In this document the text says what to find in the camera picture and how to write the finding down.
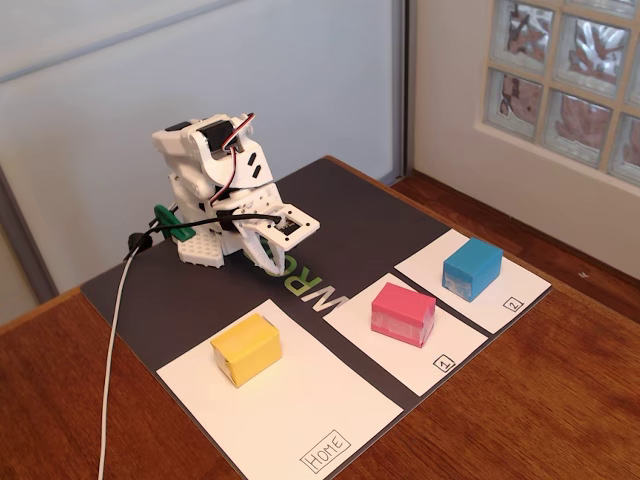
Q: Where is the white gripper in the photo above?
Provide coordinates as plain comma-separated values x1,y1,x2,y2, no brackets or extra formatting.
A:
215,180,286,270

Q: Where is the red paper box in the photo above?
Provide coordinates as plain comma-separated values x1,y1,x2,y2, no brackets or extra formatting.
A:
370,282,437,350

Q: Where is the yellow paper box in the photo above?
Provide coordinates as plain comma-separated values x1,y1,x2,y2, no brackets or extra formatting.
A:
209,313,284,389

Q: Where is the blue paper box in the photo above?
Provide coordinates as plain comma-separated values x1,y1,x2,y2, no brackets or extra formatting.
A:
442,237,504,303

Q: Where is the black printed mat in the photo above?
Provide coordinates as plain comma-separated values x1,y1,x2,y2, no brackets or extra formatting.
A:
79,155,554,480

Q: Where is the green clamp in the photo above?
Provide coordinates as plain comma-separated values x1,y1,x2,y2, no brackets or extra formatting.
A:
152,203,196,240

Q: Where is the white sheet marked home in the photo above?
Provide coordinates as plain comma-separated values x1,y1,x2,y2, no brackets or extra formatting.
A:
155,298,405,480

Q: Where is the white sheet marked one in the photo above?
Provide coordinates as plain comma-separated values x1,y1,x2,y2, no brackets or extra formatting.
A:
322,273,490,398

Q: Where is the frosted glass sliding door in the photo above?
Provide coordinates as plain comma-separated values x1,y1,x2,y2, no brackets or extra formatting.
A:
0,0,401,311

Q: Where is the white sheet marked two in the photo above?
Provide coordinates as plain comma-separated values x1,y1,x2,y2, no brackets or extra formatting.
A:
393,228,553,335

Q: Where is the glass block window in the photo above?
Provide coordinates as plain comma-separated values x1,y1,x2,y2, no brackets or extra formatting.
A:
482,0,640,189

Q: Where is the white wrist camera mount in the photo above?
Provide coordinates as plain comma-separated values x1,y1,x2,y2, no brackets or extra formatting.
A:
258,202,322,251

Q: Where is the black camera cable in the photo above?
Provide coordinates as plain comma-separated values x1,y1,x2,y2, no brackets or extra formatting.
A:
125,211,283,252

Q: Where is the red black white servo wire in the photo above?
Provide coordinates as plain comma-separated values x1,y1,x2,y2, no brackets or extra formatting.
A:
209,112,257,206

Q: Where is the white cable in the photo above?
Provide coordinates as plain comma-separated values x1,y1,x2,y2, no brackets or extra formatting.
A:
97,249,135,480

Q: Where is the grey metal door frame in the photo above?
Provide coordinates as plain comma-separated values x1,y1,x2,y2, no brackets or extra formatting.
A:
388,0,417,182

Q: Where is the grey metal post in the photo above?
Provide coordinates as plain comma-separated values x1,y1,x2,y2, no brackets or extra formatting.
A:
0,164,59,304

